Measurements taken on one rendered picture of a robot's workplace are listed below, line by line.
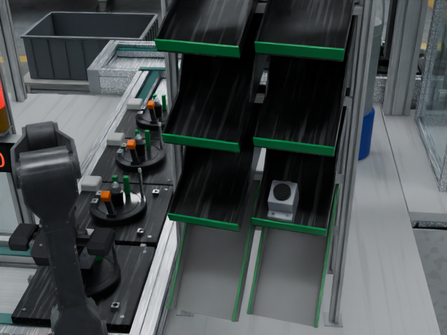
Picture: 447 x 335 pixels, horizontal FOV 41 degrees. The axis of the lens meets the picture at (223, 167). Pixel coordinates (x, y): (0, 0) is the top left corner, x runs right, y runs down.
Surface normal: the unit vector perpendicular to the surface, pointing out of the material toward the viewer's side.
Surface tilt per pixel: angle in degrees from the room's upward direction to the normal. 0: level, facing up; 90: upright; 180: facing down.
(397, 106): 90
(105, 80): 90
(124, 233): 0
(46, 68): 90
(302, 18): 25
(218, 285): 45
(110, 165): 0
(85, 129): 0
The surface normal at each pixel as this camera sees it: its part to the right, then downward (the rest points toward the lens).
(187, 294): -0.21, -0.25
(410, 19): -0.11, 0.52
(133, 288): -0.01, -0.85
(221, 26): -0.13, -0.56
